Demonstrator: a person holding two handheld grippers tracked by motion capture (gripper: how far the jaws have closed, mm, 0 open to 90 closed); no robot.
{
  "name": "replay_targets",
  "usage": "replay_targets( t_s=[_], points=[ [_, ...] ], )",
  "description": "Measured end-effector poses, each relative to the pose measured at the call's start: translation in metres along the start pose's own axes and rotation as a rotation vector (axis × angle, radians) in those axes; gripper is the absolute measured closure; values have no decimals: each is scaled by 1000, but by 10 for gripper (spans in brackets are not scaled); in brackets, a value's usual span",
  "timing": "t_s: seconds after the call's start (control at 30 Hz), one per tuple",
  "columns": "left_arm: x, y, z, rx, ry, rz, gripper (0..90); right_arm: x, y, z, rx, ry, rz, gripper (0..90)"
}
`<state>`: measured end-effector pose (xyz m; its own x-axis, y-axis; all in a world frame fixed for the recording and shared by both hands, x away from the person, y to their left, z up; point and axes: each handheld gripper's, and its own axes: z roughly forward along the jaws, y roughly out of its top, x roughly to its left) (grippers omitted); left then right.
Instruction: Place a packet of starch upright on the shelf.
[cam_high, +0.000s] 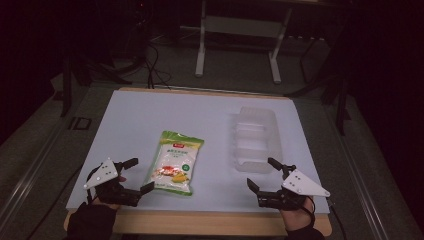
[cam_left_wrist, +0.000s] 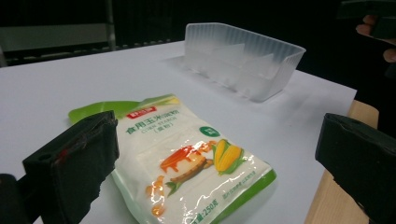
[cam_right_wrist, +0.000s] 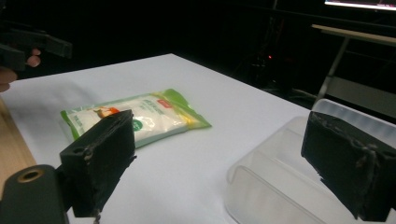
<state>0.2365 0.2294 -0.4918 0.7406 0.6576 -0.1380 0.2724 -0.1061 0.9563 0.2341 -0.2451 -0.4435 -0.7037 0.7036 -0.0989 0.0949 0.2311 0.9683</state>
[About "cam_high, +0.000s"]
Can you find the black floor socket plate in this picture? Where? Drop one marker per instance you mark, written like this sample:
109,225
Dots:
80,123

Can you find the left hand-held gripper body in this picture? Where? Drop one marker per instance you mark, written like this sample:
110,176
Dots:
110,193

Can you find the clear plastic container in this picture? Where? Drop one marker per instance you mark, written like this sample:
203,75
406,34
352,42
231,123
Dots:
255,140

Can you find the person's right hand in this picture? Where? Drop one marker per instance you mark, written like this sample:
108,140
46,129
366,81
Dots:
298,218

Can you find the white table mat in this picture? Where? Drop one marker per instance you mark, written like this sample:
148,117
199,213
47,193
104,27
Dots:
206,116

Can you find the white metal stand frame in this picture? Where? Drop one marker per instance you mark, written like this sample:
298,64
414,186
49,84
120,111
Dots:
238,26

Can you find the person's left hand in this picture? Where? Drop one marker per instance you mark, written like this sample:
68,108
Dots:
104,203

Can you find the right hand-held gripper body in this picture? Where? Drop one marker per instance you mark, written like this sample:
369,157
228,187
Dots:
283,200

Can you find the green and white food packet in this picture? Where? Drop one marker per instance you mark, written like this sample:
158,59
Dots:
173,163

